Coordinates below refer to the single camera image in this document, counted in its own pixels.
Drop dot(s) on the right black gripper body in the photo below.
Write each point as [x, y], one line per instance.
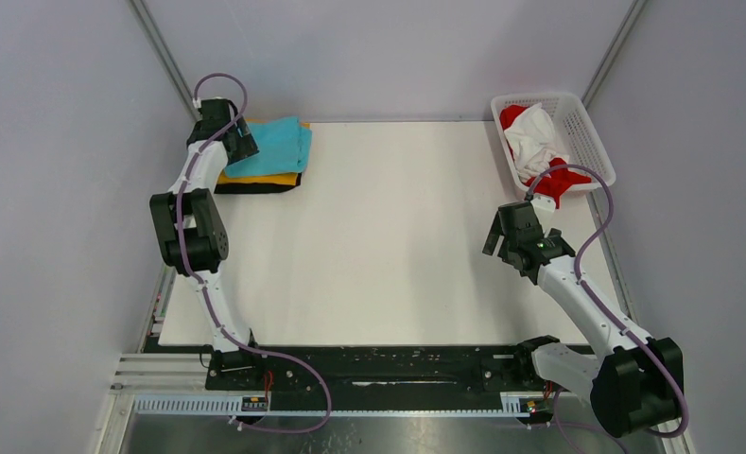
[505, 250]

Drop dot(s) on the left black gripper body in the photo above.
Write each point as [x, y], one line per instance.
[243, 144]

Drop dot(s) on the teal t shirt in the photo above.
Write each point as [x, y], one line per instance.
[283, 145]

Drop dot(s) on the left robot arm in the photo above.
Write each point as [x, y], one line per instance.
[192, 237]

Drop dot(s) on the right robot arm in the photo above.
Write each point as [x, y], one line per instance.
[632, 380]

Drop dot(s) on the black folded t shirt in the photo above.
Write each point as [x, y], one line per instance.
[258, 185]

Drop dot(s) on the orange folded t shirt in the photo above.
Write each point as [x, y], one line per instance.
[284, 150]

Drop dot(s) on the red t shirt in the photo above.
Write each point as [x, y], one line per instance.
[557, 182]

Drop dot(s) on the white t shirt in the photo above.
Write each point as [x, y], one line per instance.
[532, 139]

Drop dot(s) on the white plastic basket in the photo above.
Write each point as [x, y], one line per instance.
[577, 133]

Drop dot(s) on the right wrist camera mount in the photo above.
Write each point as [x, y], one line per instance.
[543, 205]

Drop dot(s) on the left aluminium frame post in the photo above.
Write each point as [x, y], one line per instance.
[162, 51]

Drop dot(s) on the aluminium frame post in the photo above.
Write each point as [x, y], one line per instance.
[610, 56]
[162, 51]

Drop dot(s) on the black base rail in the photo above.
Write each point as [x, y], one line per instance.
[378, 378]

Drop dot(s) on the right aluminium frame post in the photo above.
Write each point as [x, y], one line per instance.
[610, 56]

